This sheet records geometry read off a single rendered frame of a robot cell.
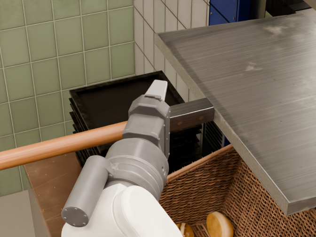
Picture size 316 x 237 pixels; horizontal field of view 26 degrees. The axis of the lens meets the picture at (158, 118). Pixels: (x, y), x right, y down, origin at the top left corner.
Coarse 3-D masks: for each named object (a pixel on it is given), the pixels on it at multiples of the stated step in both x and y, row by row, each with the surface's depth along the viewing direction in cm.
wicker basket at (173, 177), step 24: (192, 168) 171; (216, 168) 175; (240, 168) 178; (168, 192) 173; (192, 192) 176; (216, 192) 180; (240, 192) 178; (264, 192) 169; (192, 216) 183; (240, 216) 178; (264, 216) 169; (288, 216) 160; (312, 216) 153
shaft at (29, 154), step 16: (96, 128) 118; (112, 128) 118; (32, 144) 115; (48, 144) 115; (64, 144) 115; (80, 144) 116; (96, 144) 117; (0, 160) 112; (16, 160) 113; (32, 160) 114
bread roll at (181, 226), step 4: (180, 224) 178; (184, 224) 178; (180, 228) 176; (184, 228) 176; (188, 228) 177; (184, 232) 175; (188, 232) 176; (192, 232) 178; (184, 236) 174; (188, 236) 175; (192, 236) 177
